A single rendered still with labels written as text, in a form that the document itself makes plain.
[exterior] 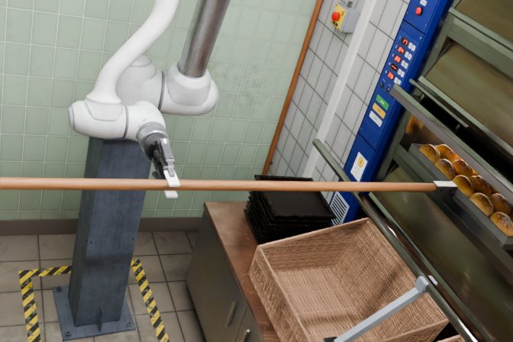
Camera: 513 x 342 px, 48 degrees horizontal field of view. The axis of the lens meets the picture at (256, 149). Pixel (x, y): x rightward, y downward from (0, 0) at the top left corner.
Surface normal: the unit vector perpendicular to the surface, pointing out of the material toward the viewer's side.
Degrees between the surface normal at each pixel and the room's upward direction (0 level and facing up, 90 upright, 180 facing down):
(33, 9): 90
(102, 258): 90
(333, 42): 90
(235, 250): 0
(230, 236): 0
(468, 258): 70
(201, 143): 90
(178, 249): 0
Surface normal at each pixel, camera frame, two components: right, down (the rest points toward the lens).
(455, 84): -0.76, -0.32
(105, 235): 0.40, 0.55
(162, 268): 0.25, -0.84
